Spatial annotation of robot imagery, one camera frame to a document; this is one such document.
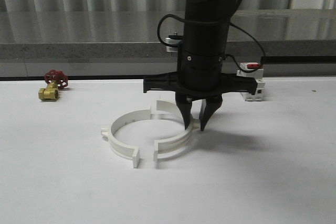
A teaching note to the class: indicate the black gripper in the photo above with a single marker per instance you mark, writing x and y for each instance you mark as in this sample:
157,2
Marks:
199,77

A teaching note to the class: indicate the white half pipe clamp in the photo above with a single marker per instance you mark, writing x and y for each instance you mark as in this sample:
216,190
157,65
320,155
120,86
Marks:
126,135
174,143

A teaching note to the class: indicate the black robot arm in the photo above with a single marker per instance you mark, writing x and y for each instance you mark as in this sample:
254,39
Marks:
201,53

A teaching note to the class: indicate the grey stone counter ledge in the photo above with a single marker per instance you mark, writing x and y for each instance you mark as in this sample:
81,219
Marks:
88,44

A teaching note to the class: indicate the brass valve red handwheel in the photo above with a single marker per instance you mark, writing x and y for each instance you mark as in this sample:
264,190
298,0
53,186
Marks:
56,80

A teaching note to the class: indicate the white circuit breaker red switch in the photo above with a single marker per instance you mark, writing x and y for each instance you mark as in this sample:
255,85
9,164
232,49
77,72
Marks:
257,75

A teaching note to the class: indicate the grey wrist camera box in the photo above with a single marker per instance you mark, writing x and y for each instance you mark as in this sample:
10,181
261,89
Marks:
172,40

